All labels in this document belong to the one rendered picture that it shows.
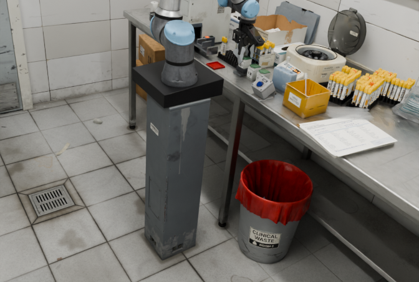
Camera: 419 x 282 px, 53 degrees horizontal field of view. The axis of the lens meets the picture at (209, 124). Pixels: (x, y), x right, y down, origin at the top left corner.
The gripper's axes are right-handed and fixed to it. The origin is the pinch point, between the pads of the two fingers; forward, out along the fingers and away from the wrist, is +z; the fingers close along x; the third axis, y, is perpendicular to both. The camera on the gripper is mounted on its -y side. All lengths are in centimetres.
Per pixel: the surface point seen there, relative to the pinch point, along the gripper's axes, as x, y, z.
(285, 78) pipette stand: -1.7, -24.9, -1.4
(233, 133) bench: 10.2, -9.7, 31.7
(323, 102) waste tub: -2.6, -45.8, 0.7
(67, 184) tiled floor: 67, 67, 94
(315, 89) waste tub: -6.2, -38.3, -1.0
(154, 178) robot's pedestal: 49, -3, 48
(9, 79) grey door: 69, 167, 67
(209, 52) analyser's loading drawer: 4.6, 21.5, 2.4
